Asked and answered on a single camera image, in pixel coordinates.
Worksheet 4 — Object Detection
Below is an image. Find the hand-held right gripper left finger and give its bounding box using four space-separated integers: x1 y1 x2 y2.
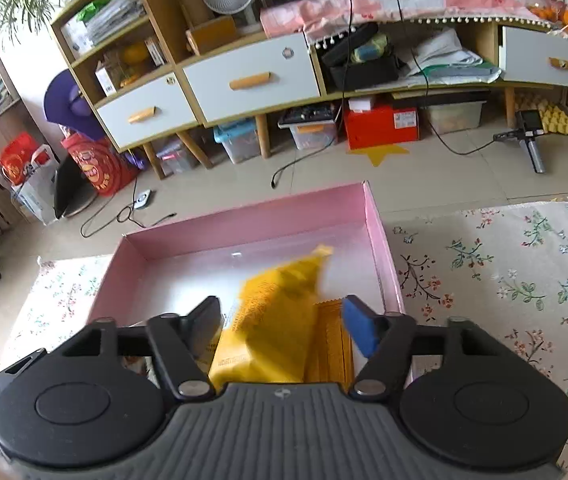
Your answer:
56 296 225 402

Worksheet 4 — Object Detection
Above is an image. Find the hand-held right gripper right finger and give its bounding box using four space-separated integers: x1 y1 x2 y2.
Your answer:
342 295 512 397

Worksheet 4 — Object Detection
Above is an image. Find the pink cardboard box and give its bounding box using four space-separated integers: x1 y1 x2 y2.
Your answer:
85 181 407 361

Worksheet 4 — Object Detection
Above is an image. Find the floral cloth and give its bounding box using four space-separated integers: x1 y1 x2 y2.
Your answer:
1 197 568 480

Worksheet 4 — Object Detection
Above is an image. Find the yellow star floor sticker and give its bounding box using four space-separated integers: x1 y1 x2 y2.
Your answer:
348 142 409 167

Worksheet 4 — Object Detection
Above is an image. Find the clear bin with blue lid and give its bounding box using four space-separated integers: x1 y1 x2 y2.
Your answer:
213 119 261 165

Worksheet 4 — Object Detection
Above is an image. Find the red round-print bag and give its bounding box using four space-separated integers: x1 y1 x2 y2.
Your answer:
61 132 139 197

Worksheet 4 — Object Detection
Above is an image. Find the black flat case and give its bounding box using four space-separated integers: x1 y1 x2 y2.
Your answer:
54 152 97 220

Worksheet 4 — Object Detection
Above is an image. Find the clear storage bin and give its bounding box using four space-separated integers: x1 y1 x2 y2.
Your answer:
421 95 487 136
278 105 339 151

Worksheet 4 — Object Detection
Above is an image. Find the white paper bag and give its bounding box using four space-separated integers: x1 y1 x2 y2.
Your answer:
11 145 62 225

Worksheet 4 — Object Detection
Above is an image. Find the small white drawer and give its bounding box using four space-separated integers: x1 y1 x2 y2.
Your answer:
94 77 199 153

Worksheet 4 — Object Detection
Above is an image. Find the wide white drawer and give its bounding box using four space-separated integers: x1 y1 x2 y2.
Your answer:
182 34 322 128

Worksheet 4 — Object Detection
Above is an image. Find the red gift bag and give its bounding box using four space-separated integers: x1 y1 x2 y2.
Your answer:
0 132 47 183

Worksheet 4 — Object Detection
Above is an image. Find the black storage bin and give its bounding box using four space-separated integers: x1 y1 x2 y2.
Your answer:
323 22 407 92

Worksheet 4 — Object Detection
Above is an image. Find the white carton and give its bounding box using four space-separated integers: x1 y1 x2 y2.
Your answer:
94 62 119 97

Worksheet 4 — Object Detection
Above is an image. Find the purple hat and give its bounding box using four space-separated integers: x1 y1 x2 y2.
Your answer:
44 67 109 143

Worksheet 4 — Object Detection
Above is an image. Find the black handheld device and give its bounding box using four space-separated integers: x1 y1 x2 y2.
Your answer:
494 109 547 175

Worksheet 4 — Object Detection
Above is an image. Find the yellow round object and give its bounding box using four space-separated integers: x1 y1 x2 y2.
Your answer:
121 42 151 68

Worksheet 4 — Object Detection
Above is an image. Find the yellow and blue cloth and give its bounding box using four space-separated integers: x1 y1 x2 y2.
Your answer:
354 32 395 61

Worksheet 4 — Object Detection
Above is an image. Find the yellow egg tray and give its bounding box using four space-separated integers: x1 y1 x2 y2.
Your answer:
539 102 568 136

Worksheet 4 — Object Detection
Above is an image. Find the wooden box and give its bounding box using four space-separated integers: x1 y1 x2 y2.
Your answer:
185 15 239 56

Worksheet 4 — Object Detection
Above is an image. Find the pile of white bags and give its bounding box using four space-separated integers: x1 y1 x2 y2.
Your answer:
404 27 502 86

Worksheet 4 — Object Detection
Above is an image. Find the wooden cabinet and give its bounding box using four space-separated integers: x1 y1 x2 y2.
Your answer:
51 0 568 181

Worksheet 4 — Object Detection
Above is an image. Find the stack of papers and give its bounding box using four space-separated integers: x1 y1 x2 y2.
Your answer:
61 0 147 48

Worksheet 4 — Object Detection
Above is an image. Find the pink cloth with tassels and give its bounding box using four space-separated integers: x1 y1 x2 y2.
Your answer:
260 0 560 38

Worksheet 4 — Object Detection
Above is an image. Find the glass jar of oranges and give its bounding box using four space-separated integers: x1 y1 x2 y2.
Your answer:
526 0 567 23

